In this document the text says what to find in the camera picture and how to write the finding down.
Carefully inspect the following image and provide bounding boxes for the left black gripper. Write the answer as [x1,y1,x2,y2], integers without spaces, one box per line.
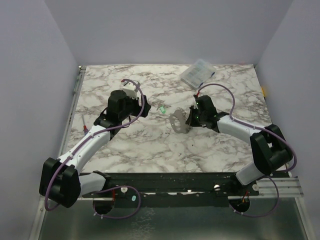
[119,92,151,121]

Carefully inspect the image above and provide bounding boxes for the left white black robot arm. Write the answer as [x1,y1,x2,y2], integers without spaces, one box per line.
[39,90,151,208]

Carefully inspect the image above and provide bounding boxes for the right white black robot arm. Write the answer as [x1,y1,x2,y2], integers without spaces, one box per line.
[186,95,293,196]

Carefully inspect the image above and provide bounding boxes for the clear plastic organizer box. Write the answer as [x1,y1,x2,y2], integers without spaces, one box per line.
[180,59,217,90]

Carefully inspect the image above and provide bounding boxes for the red blue screwdriver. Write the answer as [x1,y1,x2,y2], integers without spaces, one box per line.
[81,114,88,135]

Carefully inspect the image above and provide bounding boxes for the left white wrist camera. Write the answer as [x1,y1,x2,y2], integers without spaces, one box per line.
[122,79,139,100]

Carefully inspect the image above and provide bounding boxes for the aluminium side rail left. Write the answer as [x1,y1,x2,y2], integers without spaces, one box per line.
[56,65,87,157]

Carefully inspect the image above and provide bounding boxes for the yellow tag on wall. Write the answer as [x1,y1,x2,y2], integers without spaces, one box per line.
[261,87,267,98]

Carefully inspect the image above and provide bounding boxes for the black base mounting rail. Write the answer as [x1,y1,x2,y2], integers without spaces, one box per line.
[82,172,261,208]

